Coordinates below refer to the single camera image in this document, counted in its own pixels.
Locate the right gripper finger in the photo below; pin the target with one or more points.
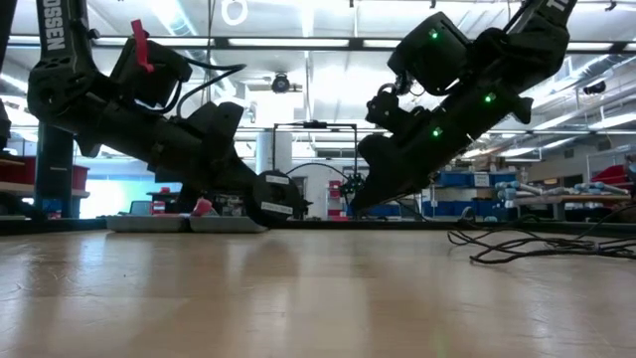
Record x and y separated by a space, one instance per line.
382 191

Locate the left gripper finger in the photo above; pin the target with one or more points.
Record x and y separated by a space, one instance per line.
243 181
218 196

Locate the black red robot arm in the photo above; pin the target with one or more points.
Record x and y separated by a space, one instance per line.
355 185

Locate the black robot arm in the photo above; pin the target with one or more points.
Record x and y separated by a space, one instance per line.
304 204

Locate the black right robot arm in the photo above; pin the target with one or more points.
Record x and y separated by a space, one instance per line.
536 35

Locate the red box stack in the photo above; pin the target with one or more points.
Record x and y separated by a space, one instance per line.
334 189

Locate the blue storage bin row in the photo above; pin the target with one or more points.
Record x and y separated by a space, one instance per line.
472 180
447 208

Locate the grey plastic tool case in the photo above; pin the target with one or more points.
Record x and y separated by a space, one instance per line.
149 224

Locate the red storage bin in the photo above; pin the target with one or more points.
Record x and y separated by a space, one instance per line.
80 178
17 171

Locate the red ribbon tag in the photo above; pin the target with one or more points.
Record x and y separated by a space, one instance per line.
142 47

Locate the pale blue padded tubes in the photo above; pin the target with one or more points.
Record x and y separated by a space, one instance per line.
561 190

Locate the wooden workbench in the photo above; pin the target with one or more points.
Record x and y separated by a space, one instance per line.
571 199

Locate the wooden shelf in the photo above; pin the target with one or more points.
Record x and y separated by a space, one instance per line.
15 189

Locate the red bag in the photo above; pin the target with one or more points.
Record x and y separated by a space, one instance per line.
608 176

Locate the black metal rig frame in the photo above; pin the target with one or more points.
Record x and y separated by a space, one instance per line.
318 124

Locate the black overhead camera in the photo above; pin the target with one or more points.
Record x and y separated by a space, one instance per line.
280 83

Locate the black ceiling camera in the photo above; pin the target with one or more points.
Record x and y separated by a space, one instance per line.
594 87

